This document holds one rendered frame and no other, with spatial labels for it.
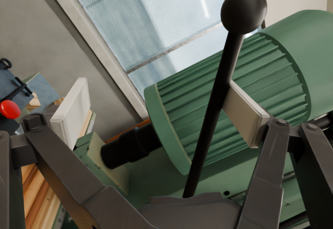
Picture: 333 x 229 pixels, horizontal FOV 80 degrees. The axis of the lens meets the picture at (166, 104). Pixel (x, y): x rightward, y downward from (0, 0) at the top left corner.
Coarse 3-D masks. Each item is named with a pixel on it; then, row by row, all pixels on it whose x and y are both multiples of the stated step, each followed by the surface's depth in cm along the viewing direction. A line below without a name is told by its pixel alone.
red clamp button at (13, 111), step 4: (8, 100) 30; (0, 104) 29; (4, 104) 29; (8, 104) 29; (12, 104) 30; (16, 104) 31; (0, 108) 28; (4, 108) 29; (8, 108) 29; (12, 108) 30; (16, 108) 30; (4, 112) 28; (8, 112) 29; (12, 112) 29; (16, 112) 30; (20, 112) 31; (8, 116) 29; (12, 116) 29; (16, 116) 30
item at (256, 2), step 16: (224, 0) 16; (240, 0) 14; (256, 0) 14; (224, 16) 15; (240, 16) 15; (256, 16) 15; (240, 32) 16; (224, 48) 17; (240, 48) 17; (224, 64) 17; (224, 80) 18; (224, 96) 19; (208, 112) 20; (208, 128) 20; (208, 144) 21; (192, 160) 24; (192, 176) 24; (192, 192) 25
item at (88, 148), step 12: (84, 144) 37; (96, 144) 38; (84, 156) 34; (96, 156) 36; (96, 168) 36; (108, 168) 38; (120, 168) 43; (108, 180) 38; (120, 180) 41; (120, 192) 40
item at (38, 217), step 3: (51, 189) 40; (51, 192) 40; (48, 198) 39; (48, 201) 38; (45, 204) 37; (45, 207) 37; (42, 213) 36; (39, 216) 35; (36, 219) 34; (39, 219) 35; (36, 222) 34; (39, 222) 35; (33, 225) 34; (36, 225) 34; (33, 228) 33; (36, 228) 34
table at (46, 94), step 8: (24, 80) 58; (32, 80) 56; (40, 80) 59; (32, 88) 54; (40, 88) 57; (48, 88) 61; (40, 96) 56; (48, 96) 59; (56, 96) 63; (40, 104) 54; (48, 104) 57; (32, 112) 50; (40, 112) 53
